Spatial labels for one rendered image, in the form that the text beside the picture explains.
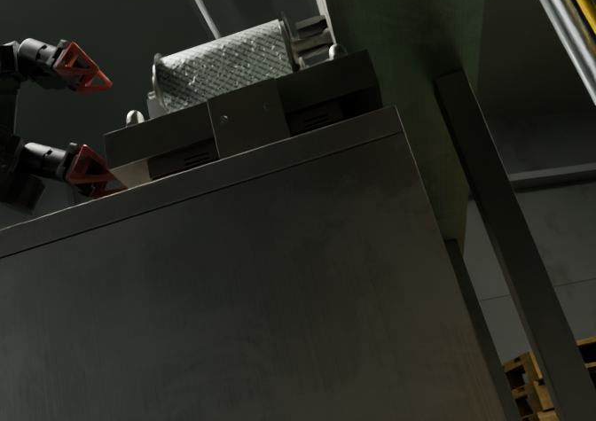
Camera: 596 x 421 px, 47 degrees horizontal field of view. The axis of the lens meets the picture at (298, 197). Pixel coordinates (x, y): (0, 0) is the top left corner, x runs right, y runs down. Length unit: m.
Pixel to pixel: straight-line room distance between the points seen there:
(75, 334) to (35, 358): 0.06
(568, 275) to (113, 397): 5.05
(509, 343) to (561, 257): 0.90
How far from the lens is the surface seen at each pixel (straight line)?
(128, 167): 1.00
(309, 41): 1.30
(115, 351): 0.85
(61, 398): 0.87
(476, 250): 5.38
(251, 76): 1.23
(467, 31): 1.24
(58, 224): 0.93
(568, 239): 5.83
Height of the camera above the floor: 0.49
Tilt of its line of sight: 24 degrees up
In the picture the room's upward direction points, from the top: 15 degrees counter-clockwise
